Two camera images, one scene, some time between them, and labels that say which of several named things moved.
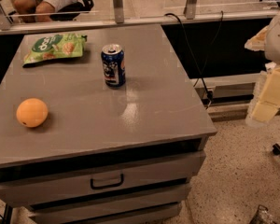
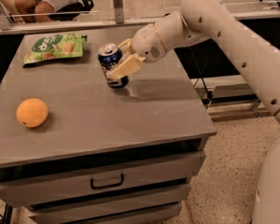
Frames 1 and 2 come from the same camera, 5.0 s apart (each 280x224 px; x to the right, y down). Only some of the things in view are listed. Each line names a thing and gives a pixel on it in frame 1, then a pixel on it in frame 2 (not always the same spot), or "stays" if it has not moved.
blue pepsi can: x=114 y=65 stays
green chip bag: x=54 y=47 stays
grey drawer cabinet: x=121 y=155 stays
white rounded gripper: x=278 y=37 to x=147 y=44
